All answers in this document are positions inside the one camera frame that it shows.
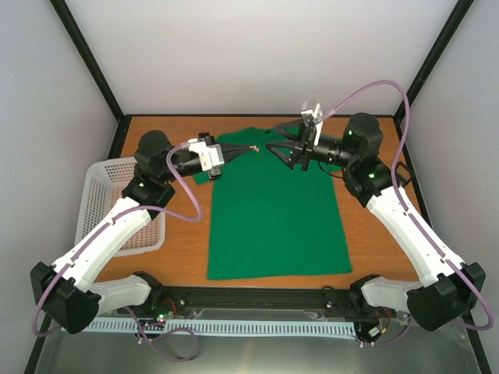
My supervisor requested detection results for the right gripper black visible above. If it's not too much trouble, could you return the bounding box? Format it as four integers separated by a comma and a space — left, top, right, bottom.
264, 119, 355, 171

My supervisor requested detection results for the green t-shirt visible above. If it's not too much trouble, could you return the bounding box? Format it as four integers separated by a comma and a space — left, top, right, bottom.
207, 127, 352, 281

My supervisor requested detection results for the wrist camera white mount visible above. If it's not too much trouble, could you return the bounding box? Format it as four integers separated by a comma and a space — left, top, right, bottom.
188, 139, 225, 171
300, 100, 324, 146

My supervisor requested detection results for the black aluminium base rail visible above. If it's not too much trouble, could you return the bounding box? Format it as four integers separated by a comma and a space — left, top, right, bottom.
152, 286, 357, 318

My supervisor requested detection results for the left black frame post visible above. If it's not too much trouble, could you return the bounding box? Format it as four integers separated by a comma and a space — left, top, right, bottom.
49, 0, 125, 122

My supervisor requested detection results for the white plastic basket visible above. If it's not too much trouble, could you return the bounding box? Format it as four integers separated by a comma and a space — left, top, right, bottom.
74, 157, 165, 257

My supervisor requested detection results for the black brooch box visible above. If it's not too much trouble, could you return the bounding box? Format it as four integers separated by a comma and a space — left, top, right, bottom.
395, 161, 415, 188

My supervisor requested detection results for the black frame post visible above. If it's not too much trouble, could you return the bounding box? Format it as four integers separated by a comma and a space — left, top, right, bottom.
406, 0, 474, 104
49, 0, 125, 122

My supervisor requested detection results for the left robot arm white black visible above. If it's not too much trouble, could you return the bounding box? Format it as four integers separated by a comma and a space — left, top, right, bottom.
30, 130, 258, 337

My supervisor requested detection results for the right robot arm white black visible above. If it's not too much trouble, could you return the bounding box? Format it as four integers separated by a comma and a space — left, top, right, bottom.
266, 113, 486, 331

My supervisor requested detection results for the right black frame post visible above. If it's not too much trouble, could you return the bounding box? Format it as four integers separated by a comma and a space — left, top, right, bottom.
406, 0, 474, 104

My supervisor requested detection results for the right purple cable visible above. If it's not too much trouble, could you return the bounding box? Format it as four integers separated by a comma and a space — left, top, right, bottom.
319, 79, 495, 331

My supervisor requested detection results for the small electronics board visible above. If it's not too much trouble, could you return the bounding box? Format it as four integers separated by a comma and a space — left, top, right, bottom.
153, 299, 177, 323

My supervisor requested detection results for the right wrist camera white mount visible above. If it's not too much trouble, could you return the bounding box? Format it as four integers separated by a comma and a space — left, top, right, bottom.
300, 100, 324, 146

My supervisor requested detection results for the light blue cable duct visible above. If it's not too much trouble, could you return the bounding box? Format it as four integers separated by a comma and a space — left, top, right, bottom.
85, 317, 356, 340

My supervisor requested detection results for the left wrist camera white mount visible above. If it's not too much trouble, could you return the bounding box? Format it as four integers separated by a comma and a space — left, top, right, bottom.
188, 139, 225, 171

